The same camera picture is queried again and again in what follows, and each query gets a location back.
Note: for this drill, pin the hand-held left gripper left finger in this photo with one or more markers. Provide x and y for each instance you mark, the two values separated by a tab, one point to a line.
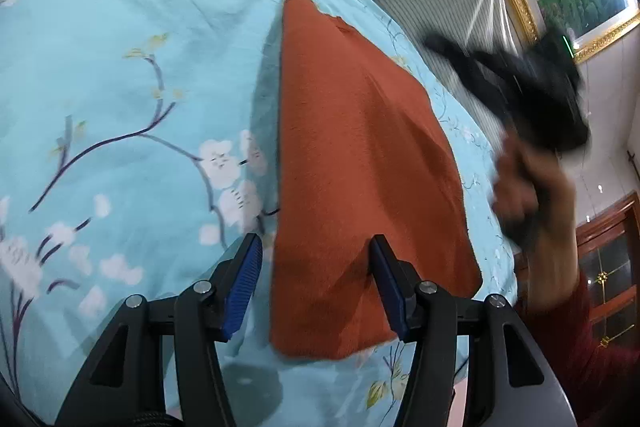
245	277

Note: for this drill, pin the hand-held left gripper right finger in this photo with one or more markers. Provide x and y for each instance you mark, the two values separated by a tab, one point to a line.
387	287

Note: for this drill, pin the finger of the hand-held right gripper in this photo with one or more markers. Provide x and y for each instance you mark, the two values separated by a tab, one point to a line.
485	87
450	47

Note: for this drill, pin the orange knit sweater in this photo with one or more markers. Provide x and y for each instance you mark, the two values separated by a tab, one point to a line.
360	182

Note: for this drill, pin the person's right forearm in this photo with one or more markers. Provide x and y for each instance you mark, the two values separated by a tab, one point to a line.
575	337

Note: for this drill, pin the person's right hand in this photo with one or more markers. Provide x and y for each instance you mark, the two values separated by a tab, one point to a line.
515	192

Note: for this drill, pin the wooden glass door cabinet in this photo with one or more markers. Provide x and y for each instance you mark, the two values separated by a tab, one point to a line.
615	257

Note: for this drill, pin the blue floral bed sheet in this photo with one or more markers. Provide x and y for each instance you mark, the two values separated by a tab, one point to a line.
125	57

